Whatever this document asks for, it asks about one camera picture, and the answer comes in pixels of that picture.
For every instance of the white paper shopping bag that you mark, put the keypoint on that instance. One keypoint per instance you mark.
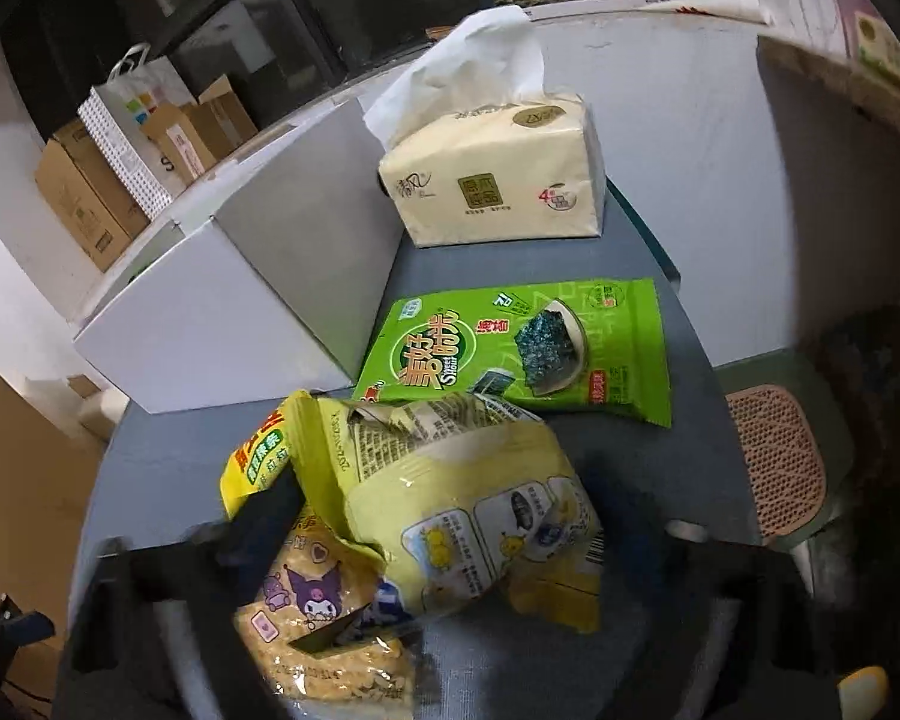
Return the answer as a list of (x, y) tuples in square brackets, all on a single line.
[(157, 82)]

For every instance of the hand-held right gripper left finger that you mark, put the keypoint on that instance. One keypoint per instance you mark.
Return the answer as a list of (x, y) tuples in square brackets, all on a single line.
[(262, 532)]

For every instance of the black framed window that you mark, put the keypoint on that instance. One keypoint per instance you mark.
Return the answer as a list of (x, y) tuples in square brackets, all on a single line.
[(345, 0)]

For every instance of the pale yellow carton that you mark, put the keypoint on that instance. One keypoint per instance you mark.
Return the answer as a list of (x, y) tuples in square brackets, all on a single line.
[(877, 41)]

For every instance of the open brown cardboard box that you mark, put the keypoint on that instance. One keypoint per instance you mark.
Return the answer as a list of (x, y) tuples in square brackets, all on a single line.
[(22, 480)]

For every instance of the rough wooden slab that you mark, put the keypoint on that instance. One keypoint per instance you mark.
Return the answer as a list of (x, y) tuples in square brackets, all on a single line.
[(832, 75)]

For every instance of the brown mesh stool seat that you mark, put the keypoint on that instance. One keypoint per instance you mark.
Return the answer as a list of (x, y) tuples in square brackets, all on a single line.
[(776, 457)]

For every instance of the pale yellow tissue pack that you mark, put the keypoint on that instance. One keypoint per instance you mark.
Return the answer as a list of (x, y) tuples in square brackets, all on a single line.
[(495, 180)]

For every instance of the white sofa armrest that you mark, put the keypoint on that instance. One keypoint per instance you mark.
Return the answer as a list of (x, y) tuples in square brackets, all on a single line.
[(101, 414)]

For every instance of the white cardboard box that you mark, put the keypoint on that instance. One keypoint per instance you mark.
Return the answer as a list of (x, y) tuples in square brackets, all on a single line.
[(217, 330)]

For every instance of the white rolled paper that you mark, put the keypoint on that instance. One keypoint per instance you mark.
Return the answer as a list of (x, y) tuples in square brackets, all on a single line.
[(720, 7)]

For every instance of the cartoon print noodle snack packet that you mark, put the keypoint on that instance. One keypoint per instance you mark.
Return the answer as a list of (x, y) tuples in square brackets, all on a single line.
[(322, 592)]

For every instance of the large brown cardboard box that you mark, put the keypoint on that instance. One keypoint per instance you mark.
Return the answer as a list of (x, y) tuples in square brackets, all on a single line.
[(82, 202)]

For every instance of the yellow object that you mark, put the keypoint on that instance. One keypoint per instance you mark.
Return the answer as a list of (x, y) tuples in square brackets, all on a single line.
[(861, 694)]

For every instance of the small open cardboard box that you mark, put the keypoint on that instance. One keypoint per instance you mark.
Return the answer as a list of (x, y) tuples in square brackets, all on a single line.
[(210, 127)]

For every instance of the polka dot paper bag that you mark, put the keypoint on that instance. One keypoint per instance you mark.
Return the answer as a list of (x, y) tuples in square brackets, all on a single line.
[(120, 150)]

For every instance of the yellow snack bag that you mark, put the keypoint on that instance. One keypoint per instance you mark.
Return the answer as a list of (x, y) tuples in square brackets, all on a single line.
[(457, 525)]

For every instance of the green seaweed snack packet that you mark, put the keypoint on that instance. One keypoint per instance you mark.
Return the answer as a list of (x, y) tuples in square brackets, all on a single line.
[(450, 345)]

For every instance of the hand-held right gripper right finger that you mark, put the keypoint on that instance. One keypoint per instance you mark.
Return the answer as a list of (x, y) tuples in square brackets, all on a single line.
[(637, 532)]

